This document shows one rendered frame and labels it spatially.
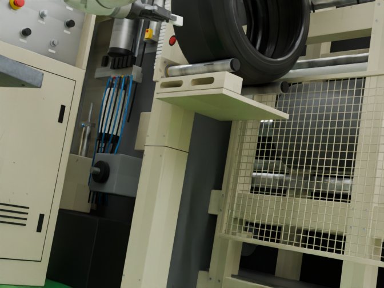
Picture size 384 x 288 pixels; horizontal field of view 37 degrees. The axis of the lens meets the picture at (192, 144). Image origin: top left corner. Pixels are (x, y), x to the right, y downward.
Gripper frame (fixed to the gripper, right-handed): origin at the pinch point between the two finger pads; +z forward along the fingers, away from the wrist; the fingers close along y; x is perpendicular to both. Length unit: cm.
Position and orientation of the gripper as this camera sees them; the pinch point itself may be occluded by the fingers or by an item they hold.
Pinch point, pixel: (174, 19)
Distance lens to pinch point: 198.1
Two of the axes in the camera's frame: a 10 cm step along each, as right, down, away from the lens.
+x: -0.6, 10.0, -0.4
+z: 7.3, 0.7, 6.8
